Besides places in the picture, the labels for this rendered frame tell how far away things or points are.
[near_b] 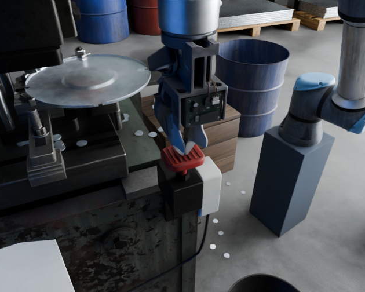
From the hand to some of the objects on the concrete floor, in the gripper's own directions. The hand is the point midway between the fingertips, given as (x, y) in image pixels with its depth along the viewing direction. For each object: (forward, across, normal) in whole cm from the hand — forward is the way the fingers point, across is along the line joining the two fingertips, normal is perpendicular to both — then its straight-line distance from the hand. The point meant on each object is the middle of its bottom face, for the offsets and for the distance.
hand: (182, 146), depth 52 cm
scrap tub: (+78, +87, +105) cm, 157 cm away
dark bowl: (+78, +27, -8) cm, 82 cm away
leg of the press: (+78, -37, +6) cm, 86 cm away
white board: (+78, -50, -1) cm, 92 cm away
